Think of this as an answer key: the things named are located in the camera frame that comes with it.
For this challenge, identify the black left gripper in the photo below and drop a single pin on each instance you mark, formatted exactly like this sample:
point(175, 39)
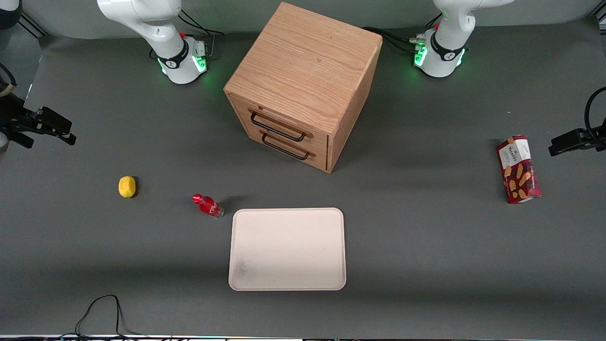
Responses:
point(597, 138)

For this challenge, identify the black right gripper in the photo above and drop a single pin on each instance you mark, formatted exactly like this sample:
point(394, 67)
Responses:
point(10, 116)

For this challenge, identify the red coke bottle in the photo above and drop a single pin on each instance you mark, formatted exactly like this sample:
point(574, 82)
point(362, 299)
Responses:
point(207, 205)

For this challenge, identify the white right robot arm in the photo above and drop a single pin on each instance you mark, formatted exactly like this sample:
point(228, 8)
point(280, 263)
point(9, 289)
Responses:
point(142, 19)

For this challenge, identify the beige plastic tray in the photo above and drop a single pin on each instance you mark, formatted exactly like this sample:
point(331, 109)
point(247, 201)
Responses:
point(286, 248)

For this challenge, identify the grey beige round object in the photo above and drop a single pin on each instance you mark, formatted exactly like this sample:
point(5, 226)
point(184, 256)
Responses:
point(4, 91)

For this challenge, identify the red wafer box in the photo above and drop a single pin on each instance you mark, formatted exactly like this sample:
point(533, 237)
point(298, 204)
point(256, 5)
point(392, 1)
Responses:
point(518, 170)

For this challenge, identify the yellow lemon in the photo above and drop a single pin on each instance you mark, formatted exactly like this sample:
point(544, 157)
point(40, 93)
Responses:
point(127, 186)

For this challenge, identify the dark grey table mat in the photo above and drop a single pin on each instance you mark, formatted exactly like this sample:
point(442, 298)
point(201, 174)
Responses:
point(426, 237)

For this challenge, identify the wooden drawer cabinet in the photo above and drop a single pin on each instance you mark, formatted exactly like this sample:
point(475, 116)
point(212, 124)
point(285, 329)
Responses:
point(303, 61)

